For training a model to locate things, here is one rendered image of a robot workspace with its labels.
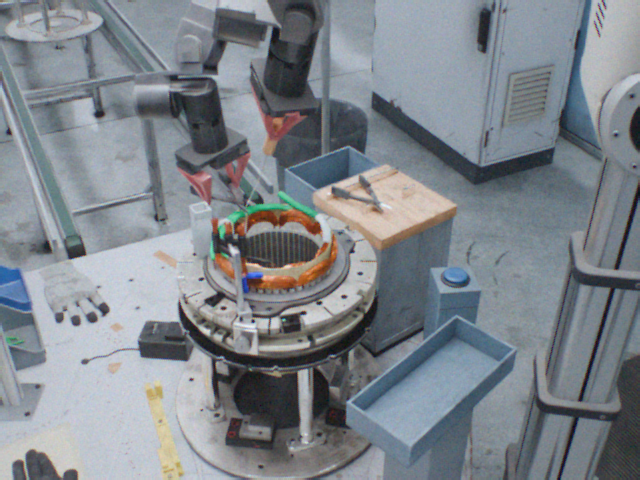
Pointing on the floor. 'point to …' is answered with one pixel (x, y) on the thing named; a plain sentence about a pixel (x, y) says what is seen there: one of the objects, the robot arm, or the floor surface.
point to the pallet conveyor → (51, 210)
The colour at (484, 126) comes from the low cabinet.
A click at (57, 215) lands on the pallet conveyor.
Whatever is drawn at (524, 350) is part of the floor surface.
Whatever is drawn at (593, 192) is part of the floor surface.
